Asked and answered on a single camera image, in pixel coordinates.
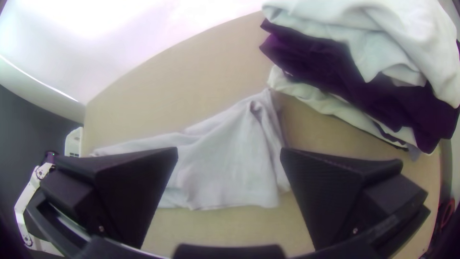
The heap of clothes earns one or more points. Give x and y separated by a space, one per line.
359 72

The white laundry basket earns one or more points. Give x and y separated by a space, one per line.
74 142

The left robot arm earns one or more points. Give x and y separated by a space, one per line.
23 212

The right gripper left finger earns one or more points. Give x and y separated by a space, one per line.
122 187

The grey t-shirt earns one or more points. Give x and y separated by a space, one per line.
223 162

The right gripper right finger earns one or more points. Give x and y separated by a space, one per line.
330 194

